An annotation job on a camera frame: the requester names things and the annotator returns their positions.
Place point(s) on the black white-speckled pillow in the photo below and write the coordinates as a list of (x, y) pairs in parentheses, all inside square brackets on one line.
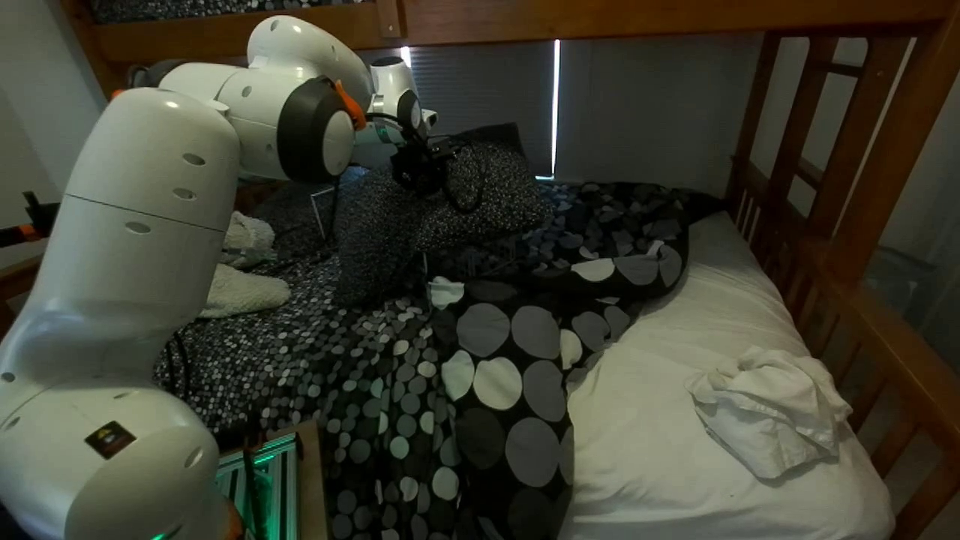
[(489, 190), (378, 244)]

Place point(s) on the wooden bunk bed frame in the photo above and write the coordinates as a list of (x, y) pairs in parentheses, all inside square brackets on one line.
[(881, 331)]

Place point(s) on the white folded towel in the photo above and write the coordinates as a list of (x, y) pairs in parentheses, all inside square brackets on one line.
[(247, 242), (240, 289)]

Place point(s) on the grey window blind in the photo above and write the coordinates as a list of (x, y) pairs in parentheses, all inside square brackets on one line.
[(656, 109), (484, 93)]

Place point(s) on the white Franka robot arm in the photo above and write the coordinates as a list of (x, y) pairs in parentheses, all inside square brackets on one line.
[(138, 249)]

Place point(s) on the crumpled white cloth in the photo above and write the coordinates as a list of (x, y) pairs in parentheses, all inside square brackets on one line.
[(769, 410)]

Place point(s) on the white sheeted mattress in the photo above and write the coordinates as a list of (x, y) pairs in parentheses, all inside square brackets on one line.
[(690, 481)]

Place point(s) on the black grey polka-dot comforter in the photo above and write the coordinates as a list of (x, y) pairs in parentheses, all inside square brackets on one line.
[(499, 378)]

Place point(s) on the black speckled bedspread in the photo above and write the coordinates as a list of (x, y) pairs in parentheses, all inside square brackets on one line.
[(259, 355)]

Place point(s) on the wooden bunk ladder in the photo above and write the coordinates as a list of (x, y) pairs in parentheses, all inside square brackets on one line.
[(830, 131)]

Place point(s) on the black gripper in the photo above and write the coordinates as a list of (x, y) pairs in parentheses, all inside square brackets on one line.
[(424, 150)]

